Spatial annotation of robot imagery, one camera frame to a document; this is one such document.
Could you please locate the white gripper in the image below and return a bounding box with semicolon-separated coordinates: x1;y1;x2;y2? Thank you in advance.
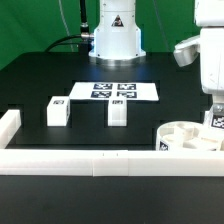
212;95;224;114

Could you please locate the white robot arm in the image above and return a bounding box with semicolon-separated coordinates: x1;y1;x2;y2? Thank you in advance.
89;0;224;114

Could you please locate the white paper marker sheet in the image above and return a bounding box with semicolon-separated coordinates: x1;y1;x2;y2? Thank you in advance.
69;82;159;101

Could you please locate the white U-shaped fence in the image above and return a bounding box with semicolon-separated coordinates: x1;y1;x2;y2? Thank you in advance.
0;110;224;177

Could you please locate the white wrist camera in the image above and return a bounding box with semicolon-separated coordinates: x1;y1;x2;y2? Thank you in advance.
173;35;200;67

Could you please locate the black cable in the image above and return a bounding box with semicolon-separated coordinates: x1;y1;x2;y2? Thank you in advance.
44;0;96;54

